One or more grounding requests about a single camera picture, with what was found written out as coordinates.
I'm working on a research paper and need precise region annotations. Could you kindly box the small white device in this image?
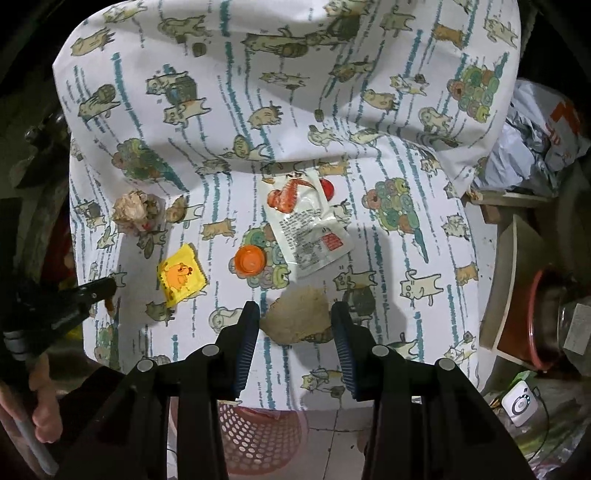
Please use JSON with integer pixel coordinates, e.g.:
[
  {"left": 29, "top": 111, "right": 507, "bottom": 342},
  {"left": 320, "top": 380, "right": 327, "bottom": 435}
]
[{"left": 502, "top": 381, "right": 539, "bottom": 426}]

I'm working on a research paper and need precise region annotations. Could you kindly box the orange bottle cap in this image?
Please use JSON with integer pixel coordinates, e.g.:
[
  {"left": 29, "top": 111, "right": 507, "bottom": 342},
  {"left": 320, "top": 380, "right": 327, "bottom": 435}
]
[{"left": 233, "top": 244, "right": 266, "bottom": 277}]

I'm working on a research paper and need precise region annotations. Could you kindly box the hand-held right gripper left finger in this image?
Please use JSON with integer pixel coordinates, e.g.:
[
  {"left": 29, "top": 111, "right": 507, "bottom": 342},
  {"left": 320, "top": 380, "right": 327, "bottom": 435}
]
[{"left": 55, "top": 301, "right": 260, "bottom": 480}]

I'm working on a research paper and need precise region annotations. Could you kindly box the grey plastic bag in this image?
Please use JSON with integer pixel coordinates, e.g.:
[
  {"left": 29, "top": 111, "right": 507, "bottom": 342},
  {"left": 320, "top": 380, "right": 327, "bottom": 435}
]
[{"left": 471, "top": 78, "right": 573, "bottom": 191}]

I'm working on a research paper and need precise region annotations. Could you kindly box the yellow cartoon packet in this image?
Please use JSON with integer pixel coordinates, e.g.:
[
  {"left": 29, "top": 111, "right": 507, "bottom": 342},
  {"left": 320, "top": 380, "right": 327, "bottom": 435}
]
[{"left": 157, "top": 244, "right": 209, "bottom": 306}]

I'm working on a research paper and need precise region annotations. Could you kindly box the pink perforated basket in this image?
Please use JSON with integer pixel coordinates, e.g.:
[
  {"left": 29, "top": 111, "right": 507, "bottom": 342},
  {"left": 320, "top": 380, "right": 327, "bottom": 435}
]
[{"left": 216, "top": 401, "right": 310, "bottom": 477}]

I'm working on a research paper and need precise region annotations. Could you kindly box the orange and white bag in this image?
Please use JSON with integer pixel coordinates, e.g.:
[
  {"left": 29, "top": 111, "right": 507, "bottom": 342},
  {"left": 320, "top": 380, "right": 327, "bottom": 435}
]
[{"left": 542, "top": 90, "right": 591, "bottom": 167}]

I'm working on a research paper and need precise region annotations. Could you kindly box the brown paper scrap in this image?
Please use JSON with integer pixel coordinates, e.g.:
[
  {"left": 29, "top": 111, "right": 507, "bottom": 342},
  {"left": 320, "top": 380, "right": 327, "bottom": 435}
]
[{"left": 261, "top": 286, "right": 334, "bottom": 344}]

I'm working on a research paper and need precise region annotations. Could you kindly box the glass jar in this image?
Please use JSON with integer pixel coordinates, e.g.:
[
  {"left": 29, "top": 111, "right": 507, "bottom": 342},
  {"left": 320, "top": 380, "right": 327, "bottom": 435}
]
[{"left": 536, "top": 288, "right": 591, "bottom": 370}]

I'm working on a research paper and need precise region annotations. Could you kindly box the person's left hand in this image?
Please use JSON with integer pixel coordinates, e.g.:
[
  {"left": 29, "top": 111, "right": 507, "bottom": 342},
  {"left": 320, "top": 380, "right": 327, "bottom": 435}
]
[{"left": 28, "top": 356, "right": 64, "bottom": 445}]

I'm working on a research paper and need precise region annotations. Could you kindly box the white board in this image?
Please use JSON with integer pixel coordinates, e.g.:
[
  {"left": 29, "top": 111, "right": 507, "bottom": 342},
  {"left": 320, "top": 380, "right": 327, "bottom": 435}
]
[{"left": 479, "top": 215, "right": 548, "bottom": 352}]

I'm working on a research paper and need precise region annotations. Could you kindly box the cat print cloth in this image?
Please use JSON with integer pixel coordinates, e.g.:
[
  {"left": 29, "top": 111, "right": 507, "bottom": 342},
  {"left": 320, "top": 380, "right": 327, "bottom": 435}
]
[{"left": 52, "top": 0, "right": 522, "bottom": 411}]

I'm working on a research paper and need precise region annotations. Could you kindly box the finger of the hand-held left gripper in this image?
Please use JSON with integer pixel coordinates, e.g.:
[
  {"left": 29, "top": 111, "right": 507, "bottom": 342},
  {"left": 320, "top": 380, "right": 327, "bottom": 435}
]
[{"left": 46, "top": 276, "right": 117, "bottom": 329}]

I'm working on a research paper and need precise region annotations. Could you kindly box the tissue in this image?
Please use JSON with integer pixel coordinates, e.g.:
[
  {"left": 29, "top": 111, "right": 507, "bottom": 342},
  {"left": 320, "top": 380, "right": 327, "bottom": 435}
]
[{"left": 112, "top": 190, "right": 163, "bottom": 237}]

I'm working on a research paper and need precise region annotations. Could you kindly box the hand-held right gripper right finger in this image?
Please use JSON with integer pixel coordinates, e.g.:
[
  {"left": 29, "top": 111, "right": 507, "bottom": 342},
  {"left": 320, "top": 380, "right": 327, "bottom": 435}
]
[{"left": 331, "top": 301, "right": 522, "bottom": 480}]

